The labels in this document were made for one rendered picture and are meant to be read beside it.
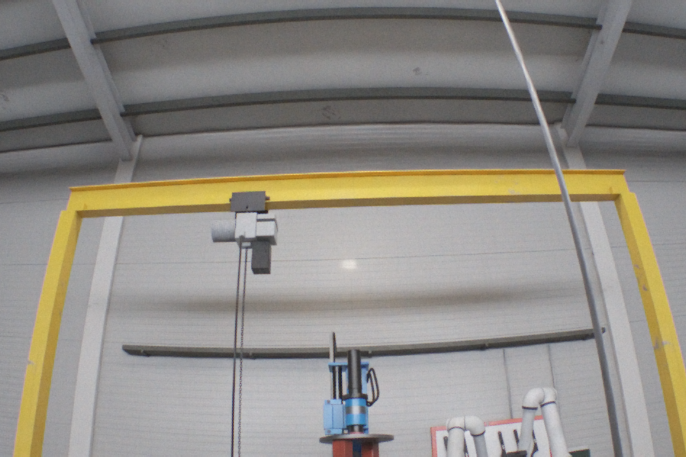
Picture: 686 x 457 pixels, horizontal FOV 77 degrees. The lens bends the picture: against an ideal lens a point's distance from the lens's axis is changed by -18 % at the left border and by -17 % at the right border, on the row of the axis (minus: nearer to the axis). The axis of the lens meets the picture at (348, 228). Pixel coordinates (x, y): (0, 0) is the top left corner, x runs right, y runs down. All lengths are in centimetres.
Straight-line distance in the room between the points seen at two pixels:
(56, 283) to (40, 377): 82
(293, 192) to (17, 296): 508
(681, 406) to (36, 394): 506
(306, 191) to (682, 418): 361
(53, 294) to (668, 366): 509
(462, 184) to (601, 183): 139
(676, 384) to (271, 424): 430
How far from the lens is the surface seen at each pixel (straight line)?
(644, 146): 920
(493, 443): 619
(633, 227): 474
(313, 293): 648
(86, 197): 499
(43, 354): 441
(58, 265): 465
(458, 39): 717
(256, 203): 423
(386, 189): 433
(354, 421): 396
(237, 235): 410
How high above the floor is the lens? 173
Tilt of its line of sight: 29 degrees up
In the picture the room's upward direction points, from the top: 2 degrees counter-clockwise
